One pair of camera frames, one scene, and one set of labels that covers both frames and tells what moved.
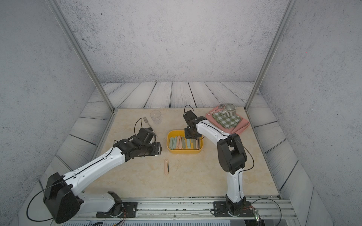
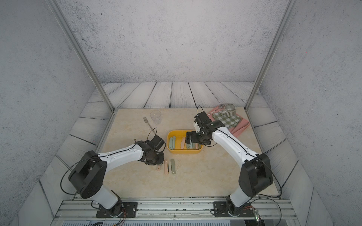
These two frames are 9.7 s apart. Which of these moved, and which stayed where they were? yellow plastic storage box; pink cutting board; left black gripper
Moved: left black gripper
Stayed: yellow plastic storage box; pink cutting board
